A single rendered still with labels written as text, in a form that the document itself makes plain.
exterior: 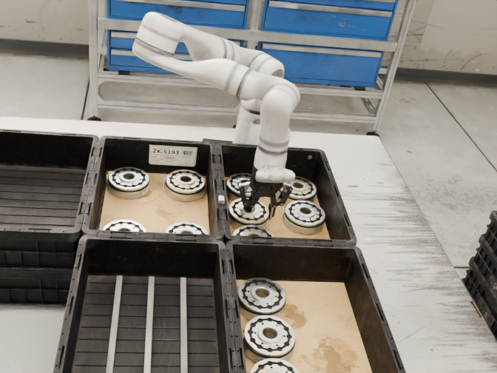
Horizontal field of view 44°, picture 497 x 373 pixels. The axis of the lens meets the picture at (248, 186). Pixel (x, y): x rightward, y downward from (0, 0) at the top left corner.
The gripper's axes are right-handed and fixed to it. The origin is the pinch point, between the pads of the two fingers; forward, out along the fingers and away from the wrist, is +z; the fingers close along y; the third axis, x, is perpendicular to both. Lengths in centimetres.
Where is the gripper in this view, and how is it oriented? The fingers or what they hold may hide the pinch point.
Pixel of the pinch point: (260, 212)
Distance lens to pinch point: 152.6
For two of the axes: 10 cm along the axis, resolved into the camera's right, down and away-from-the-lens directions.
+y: -9.8, -0.1, -2.2
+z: -1.3, 8.1, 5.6
